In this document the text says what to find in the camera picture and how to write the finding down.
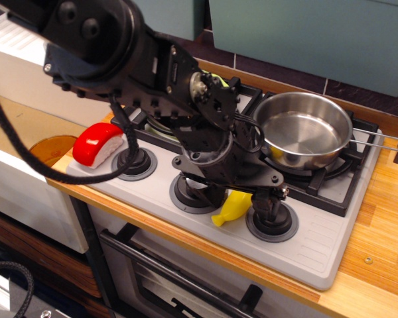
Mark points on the middle black stove knob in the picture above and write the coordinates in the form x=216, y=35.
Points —
x=181, y=196

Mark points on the red white toy sushi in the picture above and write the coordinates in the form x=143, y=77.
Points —
x=96, y=144

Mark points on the teal cabinet box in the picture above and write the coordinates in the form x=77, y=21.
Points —
x=354, y=42

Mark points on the yellow toy banana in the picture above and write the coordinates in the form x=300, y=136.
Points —
x=235, y=206

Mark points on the black stove knob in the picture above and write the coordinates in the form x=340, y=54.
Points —
x=144, y=164
x=273, y=228
x=181, y=196

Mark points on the right black burner grate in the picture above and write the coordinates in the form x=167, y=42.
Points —
x=333, y=187

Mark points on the white toy sink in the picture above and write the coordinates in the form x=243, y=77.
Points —
x=38, y=110

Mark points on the right black stove knob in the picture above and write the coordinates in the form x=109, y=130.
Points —
x=273, y=228

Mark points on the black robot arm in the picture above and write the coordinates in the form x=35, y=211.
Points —
x=103, y=50

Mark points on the light green plastic plate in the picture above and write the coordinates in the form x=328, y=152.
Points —
x=223, y=83

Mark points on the stainless steel pan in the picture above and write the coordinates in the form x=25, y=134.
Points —
x=305, y=131

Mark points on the orange plastic bowl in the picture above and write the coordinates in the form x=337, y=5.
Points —
x=51, y=149

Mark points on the left black stove knob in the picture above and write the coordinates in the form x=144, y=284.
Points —
x=144, y=164

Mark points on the grey toy stove top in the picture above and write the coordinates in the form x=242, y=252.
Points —
x=312, y=256

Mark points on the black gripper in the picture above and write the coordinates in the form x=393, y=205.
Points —
x=209, y=173

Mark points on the toy oven door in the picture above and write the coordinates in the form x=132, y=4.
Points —
x=167, y=280

